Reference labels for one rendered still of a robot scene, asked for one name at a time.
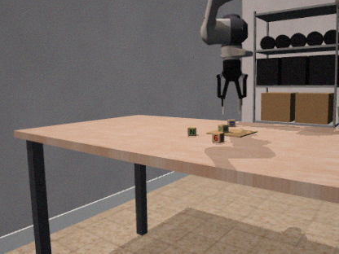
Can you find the tan flat mat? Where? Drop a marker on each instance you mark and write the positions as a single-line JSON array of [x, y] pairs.
[[236, 133]]

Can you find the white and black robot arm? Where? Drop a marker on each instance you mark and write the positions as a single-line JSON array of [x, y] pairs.
[[224, 31]]

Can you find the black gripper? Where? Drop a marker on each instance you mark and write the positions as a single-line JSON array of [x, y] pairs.
[[232, 72]]

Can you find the wooden letter block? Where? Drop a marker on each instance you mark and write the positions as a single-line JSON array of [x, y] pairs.
[[231, 123], [191, 131], [218, 137], [223, 128]]

